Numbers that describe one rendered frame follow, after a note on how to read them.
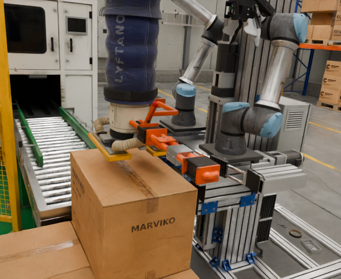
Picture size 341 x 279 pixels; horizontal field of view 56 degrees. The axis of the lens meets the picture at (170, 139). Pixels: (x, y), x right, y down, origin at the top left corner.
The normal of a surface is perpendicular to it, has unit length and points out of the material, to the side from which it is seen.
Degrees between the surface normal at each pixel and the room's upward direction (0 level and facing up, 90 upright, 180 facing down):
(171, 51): 90
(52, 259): 0
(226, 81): 90
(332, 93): 86
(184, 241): 90
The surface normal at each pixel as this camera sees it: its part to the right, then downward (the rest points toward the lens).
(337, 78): -0.90, 0.04
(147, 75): 0.74, 0.09
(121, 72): -0.13, 0.00
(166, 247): 0.46, 0.30
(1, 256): 0.07, -0.95
